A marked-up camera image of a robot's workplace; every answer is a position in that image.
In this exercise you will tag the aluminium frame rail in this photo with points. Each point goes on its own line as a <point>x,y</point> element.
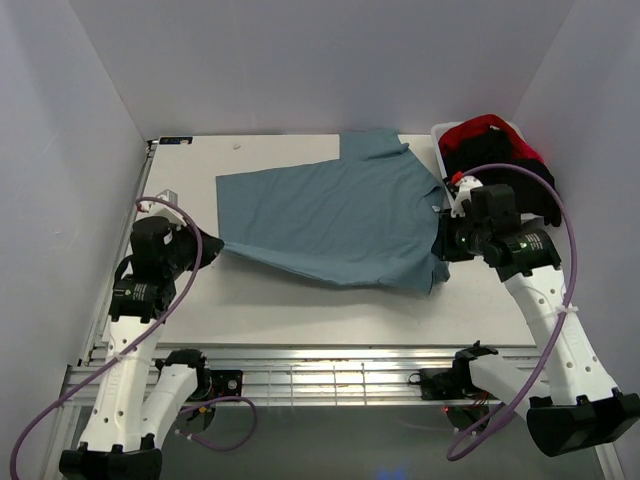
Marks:
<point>308,377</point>

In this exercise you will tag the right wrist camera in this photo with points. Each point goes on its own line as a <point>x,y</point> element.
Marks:
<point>461,187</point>

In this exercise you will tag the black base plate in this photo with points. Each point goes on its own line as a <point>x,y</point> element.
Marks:
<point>217,383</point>
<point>441,384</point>

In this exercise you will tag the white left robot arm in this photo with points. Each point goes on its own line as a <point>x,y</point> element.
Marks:
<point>139,398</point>

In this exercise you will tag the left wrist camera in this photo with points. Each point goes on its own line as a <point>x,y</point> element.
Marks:
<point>152,208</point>

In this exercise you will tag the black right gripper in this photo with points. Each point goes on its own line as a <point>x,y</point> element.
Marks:
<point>443,243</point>

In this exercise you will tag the white perforated plastic basket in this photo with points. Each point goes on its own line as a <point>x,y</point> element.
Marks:
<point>450,150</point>

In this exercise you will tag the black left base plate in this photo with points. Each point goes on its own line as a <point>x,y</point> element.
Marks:
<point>217,383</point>

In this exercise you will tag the red t shirt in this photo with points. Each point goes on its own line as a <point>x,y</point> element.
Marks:
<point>450,136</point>

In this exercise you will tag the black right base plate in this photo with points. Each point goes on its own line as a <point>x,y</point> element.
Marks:
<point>441,384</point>

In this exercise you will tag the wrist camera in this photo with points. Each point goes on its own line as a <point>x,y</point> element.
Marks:
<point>152,208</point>
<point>461,187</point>

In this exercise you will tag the blue t shirt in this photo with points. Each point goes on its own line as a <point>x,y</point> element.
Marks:
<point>366,218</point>

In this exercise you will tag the blue label sticker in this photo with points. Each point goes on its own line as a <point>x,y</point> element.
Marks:
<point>175,140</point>

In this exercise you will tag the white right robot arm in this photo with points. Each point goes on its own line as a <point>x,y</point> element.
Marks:
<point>569,401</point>

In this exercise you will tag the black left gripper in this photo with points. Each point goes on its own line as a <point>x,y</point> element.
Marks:
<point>211,247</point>

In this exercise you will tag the black t shirt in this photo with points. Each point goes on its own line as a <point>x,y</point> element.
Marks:
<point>510,170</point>

